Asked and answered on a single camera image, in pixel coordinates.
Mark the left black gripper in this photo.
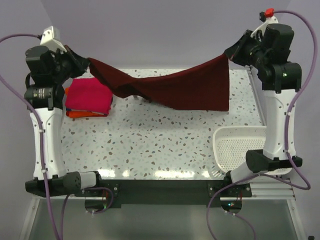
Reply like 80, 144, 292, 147
51, 44, 90, 84

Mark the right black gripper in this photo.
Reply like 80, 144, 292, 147
224, 29, 269, 69

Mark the dark red t-shirt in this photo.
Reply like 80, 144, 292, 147
89, 54, 230, 112

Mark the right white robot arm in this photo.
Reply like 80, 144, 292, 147
222, 23, 303, 197

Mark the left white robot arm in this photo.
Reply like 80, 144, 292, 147
23, 45, 104, 198

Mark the folded pink t-shirt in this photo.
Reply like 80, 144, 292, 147
70, 77, 113, 114

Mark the folded orange t-shirt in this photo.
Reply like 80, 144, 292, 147
65, 87, 108, 119

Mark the white perforated plastic basket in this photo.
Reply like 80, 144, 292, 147
212, 126, 292, 182

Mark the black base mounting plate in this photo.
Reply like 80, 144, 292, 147
74, 178, 252, 210

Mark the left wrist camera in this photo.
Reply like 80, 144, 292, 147
40, 25, 67, 53

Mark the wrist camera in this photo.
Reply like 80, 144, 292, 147
40, 25, 67, 53
250, 8, 279, 38

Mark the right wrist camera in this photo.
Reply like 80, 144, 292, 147
250, 8, 279, 38

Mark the aluminium extrusion rail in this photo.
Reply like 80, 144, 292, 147
25, 175, 294, 199

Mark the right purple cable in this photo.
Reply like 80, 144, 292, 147
207, 9, 320, 240

